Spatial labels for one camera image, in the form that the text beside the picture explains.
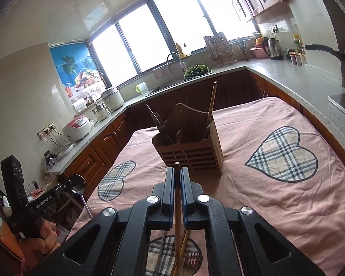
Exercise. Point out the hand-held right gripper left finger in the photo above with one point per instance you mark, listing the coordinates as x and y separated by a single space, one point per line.
169 195

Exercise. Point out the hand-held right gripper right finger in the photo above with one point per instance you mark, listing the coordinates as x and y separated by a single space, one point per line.
187 195

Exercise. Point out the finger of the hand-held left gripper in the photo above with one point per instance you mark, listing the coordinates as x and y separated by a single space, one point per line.
61 191
70 181

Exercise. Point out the silver spoon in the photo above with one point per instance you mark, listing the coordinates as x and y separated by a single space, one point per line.
80 184

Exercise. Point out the floral wooden chopstick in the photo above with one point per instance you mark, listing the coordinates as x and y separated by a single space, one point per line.
212 103
177 178
185 247

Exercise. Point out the wooden utensil holder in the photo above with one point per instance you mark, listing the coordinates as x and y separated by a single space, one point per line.
189 155

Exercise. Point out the person's left hand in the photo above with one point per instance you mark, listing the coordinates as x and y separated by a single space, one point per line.
43 235

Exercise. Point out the black clip stand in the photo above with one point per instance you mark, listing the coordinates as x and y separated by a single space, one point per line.
50 156

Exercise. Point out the white and pink rice cooker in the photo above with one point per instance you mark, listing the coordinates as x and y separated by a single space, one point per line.
77 128

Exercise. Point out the pink tablecloth with plaid hearts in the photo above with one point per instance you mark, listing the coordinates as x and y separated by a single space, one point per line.
247 207

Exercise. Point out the large silver fork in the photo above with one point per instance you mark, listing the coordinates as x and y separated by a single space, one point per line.
192 264

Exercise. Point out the small white electric pot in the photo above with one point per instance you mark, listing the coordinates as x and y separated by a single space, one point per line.
100 113

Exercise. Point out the paper towel roll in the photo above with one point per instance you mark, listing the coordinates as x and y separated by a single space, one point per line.
80 105

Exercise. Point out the white slow cooker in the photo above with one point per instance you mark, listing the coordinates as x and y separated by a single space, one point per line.
112 97

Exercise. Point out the kitchen sink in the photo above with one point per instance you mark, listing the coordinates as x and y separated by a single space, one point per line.
164 86

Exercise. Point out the tropical printed window blind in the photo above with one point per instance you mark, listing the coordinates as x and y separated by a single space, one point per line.
66 63

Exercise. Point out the hanging dish cloth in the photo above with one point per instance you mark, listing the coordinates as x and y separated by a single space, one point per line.
162 72

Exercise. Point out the green leafy vegetables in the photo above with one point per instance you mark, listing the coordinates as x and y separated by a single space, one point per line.
195 70

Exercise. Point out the chrome kitchen faucet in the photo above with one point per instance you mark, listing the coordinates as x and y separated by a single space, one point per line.
183 66

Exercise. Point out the dark-capped bottle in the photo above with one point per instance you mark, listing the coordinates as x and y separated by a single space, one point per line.
185 50

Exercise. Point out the yellow oil bottle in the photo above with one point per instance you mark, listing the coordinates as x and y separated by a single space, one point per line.
179 50

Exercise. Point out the metal dish rack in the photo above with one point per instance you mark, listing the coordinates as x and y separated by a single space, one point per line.
221 51

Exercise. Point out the large kitchen window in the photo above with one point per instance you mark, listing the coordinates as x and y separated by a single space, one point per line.
138 46

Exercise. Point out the grey kitchen countertop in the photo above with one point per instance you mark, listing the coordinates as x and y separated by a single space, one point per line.
290 77

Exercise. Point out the pink plastic basin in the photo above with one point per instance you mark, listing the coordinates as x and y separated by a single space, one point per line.
257 52

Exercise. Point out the stacked bowls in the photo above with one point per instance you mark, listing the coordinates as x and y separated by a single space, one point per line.
257 40

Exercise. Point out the steel electric kettle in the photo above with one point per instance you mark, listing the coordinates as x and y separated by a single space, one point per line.
274 49

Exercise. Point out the spice jar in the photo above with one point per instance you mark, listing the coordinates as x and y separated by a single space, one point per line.
297 59
303 61
292 58

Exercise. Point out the green bottle with yellow cap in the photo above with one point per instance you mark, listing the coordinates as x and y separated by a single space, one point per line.
296 44

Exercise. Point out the black wok with lid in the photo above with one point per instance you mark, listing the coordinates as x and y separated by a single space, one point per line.
322 49

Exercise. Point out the wall socket with plugs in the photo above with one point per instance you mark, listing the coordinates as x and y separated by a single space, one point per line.
46 130

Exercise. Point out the wall socket near kettle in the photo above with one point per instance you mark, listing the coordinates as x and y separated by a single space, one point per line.
273 29

